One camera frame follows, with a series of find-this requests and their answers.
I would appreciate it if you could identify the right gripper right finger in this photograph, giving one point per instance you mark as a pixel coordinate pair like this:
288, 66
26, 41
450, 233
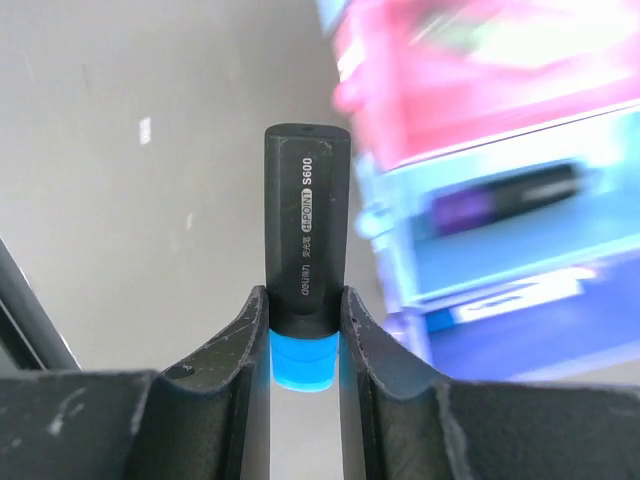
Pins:
402, 419

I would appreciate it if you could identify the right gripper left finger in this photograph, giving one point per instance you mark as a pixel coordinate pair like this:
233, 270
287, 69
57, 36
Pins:
206, 417

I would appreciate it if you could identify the white blue whiteboard marker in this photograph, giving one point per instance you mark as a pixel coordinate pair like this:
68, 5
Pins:
518, 295

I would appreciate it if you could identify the light blue drawer bin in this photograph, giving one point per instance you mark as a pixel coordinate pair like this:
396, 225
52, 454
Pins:
417, 268
331, 13

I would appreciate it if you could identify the purple capped black highlighter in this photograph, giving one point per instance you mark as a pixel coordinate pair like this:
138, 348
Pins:
497, 200

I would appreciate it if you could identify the purple drawer bin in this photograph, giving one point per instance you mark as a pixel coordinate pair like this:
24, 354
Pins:
560, 339

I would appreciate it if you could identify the blue capped black highlighter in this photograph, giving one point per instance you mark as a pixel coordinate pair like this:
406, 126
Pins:
306, 205

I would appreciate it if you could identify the pink drawer bin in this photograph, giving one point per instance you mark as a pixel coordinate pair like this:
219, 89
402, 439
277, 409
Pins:
407, 100

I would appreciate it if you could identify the green highlighter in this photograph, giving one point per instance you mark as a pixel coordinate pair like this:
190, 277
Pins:
527, 42

